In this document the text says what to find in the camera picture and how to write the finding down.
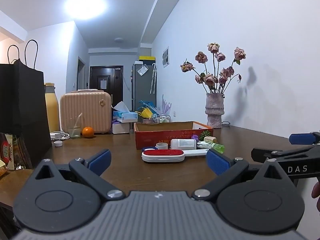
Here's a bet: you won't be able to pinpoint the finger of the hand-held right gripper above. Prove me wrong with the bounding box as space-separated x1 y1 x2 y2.
251 145 320 164
289 131 320 145

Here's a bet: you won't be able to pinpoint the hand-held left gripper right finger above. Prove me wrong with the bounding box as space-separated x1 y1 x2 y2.
194 148 297 200

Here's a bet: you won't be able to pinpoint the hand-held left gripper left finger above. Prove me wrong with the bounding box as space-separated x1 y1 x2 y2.
26 149 125 200

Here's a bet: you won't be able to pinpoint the small green bottle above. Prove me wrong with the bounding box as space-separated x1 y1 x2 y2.
197 141 225 154

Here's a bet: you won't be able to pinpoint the white plastic bottle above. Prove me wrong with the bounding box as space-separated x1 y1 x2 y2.
170 139 198 150

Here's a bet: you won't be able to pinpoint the red and white lint brush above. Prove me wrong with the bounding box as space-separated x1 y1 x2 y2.
141 149 185 163

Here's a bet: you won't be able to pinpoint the orange cardboard box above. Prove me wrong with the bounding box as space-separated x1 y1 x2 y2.
134 121 214 150

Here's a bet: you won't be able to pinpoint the person's right hand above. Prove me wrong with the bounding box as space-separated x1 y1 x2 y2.
312 181 320 215

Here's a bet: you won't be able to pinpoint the white flat case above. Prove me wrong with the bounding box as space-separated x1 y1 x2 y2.
182 149 210 157

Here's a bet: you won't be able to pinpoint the orange tangerine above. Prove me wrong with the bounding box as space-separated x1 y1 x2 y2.
82 126 95 138

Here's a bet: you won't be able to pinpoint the clear glass with straw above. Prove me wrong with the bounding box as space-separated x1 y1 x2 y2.
67 112 83 138

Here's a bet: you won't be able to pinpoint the white and purple box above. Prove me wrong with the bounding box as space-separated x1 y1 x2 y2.
111 120 130 134

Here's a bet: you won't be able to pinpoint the pink textured vase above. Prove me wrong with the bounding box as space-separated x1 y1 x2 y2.
205 92 225 129

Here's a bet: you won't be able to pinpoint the blue tissue pack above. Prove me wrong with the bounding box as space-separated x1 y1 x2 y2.
112 101 138 123

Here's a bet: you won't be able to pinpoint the pink ribbed suitcase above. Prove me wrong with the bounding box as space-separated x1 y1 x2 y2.
59 89 112 134

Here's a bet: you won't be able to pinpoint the cluster of small bottles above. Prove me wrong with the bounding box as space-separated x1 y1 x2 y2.
152 114 171 123

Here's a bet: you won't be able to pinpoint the yellow bottle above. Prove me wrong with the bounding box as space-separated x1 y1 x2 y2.
44 82 60 133

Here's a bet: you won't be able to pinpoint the blue bag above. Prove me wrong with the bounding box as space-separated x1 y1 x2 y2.
139 100 157 113

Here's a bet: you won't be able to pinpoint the purple paper flowers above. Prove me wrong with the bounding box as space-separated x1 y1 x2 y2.
156 95 172 117

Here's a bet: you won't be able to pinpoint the dark brown door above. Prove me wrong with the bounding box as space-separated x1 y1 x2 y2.
89 66 123 105

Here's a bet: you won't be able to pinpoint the dried pink roses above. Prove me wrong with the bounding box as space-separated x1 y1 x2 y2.
180 42 247 94

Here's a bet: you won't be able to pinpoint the grey refrigerator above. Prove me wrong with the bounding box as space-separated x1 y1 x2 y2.
132 63 157 112

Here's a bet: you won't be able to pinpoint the grey side door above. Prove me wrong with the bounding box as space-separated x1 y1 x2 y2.
77 56 86 90

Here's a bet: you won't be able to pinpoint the colourful snack packet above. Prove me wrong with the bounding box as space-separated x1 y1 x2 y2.
0 132 25 178

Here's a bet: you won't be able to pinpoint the black paper bag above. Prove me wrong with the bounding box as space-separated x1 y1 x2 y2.
0 39 53 169

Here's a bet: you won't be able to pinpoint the white folded umbrella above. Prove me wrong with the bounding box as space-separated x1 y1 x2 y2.
150 64 157 94

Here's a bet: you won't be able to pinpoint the bright ceiling lamp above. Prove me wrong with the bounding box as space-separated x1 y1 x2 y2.
64 0 108 20

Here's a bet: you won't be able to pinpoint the white charger with cable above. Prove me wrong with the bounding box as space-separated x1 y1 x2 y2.
50 131 70 140

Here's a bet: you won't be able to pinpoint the wall picture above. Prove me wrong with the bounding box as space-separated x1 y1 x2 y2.
162 46 170 68

